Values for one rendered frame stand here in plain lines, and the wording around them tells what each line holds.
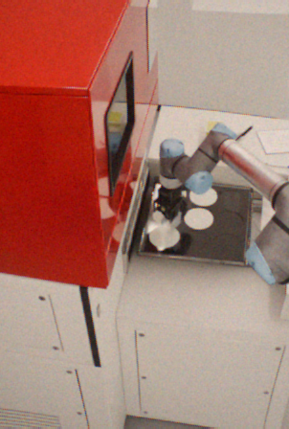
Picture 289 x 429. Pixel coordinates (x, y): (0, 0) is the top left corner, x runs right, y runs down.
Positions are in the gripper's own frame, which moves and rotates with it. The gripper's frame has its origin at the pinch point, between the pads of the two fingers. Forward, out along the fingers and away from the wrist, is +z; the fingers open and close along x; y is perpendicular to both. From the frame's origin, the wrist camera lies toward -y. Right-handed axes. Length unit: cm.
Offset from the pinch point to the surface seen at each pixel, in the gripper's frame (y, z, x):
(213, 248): 1.1, 1.4, 16.4
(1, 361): 72, 16, -18
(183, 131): -37.7, -5.2, -22.0
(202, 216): -8.8, 1.3, 5.3
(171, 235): 4.2, 1.2, 1.6
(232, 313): 15.2, 9.3, 33.6
